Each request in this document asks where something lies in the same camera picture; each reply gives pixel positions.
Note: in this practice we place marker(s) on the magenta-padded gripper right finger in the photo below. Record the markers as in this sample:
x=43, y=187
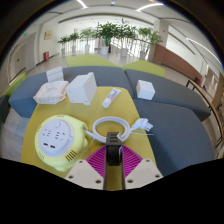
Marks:
x=145, y=173

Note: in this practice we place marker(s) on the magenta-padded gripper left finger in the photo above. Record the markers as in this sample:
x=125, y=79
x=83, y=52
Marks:
x=85, y=173

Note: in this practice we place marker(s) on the round yellow power strip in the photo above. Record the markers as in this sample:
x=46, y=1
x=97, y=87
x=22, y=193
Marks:
x=58, y=141

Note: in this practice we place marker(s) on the wide grey sofa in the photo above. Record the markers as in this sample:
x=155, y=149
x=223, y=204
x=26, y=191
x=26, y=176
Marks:
x=180, y=136

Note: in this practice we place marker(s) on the yellow ottoman table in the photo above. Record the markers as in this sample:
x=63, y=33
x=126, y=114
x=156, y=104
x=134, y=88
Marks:
x=110, y=111

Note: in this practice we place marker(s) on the white tube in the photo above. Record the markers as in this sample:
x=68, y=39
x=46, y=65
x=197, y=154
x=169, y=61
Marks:
x=111, y=98

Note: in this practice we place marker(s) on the small white cube box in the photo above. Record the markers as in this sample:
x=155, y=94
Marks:
x=145, y=90

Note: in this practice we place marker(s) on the large white box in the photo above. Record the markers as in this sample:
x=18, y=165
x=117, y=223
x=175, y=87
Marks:
x=81, y=89

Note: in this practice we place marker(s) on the grey sofa with cube box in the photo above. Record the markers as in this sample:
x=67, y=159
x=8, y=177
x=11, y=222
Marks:
x=173, y=93

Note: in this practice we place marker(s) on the white tissue pack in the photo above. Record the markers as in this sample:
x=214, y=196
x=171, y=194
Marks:
x=51, y=92

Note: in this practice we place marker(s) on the wooden bench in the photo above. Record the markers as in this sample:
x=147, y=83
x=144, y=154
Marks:
x=213, y=113

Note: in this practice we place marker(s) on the long grey sofa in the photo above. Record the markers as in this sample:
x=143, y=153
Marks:
x=26, y=96

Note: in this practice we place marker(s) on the dark grey seat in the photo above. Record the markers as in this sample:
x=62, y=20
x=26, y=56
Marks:
x=3, y=110

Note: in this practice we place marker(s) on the green ottoman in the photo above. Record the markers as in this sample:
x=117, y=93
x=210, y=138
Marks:
x=88, y=61
x=145, y=67

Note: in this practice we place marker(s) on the green bench seat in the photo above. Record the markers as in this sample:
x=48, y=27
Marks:
x=15, y=85

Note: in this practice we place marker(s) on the wooden shelf unit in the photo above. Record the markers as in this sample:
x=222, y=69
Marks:
x=218, y=85

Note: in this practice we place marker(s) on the red bin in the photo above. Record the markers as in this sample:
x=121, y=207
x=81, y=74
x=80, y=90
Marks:
x=46, y=56

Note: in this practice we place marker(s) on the row of potted plants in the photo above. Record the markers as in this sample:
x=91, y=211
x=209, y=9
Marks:
x=106, y=33

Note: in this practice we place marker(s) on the green exit sign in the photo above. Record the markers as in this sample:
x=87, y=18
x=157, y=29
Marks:
x=25, y=34

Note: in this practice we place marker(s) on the ceiling strip lights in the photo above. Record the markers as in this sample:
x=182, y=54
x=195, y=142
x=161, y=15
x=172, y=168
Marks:
x=148, y=6

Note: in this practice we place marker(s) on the framed wall picture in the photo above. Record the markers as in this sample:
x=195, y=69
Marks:
x=48, y=35

